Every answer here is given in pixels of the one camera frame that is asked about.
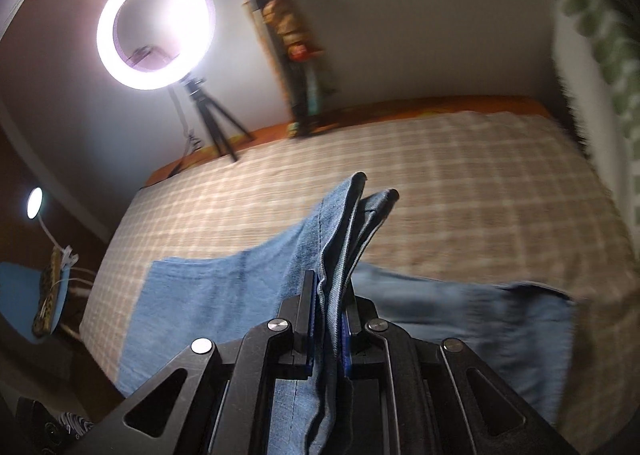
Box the blue denim pants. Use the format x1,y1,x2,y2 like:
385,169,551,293
116,172,576,454

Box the leopard print cushion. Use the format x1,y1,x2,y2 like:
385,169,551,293
32,248,62,338

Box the beige checked bed blanket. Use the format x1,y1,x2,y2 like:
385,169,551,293
80,111,639,454

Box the light blue chair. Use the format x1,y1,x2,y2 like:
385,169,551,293
1,262,93,345

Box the white clip desk lamp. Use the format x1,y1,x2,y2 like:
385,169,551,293
25,186,82,269

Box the green white striped pillow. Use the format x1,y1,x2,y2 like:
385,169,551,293
552,0,639,236

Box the black ring light cable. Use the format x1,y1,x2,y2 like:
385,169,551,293
167,86,204,176

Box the black ring light tripod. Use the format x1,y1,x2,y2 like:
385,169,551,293
180,74,255,162

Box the bright ring light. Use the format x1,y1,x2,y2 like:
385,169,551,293
96,0,216,91

